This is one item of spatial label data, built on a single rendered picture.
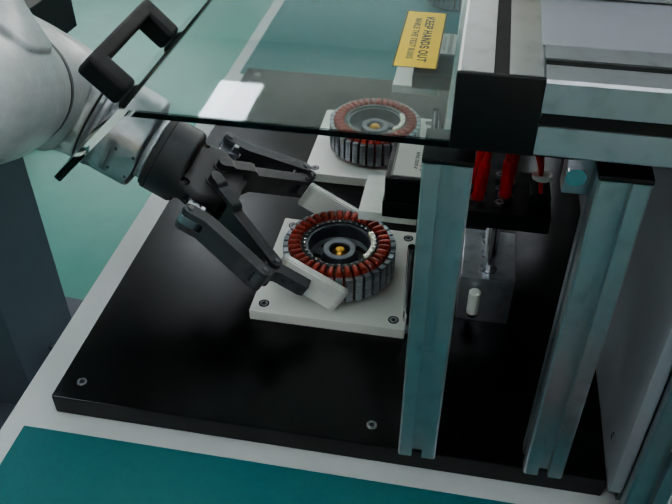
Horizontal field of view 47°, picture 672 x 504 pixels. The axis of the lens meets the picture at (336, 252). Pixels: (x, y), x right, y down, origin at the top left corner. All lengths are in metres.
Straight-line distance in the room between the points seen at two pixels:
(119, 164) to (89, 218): 1.53
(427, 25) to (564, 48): 0.17
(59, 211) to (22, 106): 1.75
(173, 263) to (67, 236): 1.40
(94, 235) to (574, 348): 1.77
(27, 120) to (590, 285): 0.39
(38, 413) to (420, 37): 0.46
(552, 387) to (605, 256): 0.12
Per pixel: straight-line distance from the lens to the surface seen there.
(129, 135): 0.72
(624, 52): 0.46
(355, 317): 0.74
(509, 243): 0.77
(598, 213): 0.48
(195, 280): 0.81
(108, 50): 0.58
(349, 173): 0.93
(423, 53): 0.55
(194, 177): 0.74
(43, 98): 0.60
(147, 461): 0.69
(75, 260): 2.13
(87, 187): 2.39
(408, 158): 0.70
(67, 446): 0.72
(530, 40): 0.46
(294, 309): 0.75
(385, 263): 0.75
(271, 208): 0.89
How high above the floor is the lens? 1.30
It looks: 39 degrees down
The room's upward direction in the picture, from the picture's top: straight up
